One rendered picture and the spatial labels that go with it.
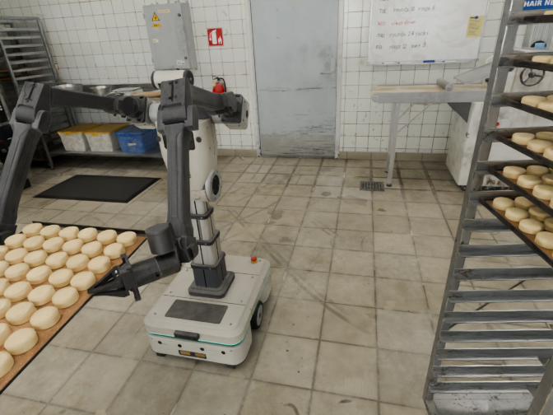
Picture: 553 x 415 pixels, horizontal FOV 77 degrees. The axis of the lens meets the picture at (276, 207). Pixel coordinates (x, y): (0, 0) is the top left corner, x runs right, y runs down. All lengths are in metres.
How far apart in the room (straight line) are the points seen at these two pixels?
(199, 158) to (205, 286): 0.73
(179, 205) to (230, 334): 0.94
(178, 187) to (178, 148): 0.11
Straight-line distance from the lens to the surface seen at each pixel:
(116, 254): 0.98
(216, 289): 1.93
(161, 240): 0.86
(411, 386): 1.93
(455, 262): 1.26
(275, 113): 4.63
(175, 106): 1.04
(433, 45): 4.43
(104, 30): 5.44
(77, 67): 5.79
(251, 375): 1.91
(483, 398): 1.80
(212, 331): 1.79
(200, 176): 1.60
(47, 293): 0.93
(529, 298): 1.45
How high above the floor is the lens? 1.50
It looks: 27 degrees down
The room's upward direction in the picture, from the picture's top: 3 degrees counter-clockwise
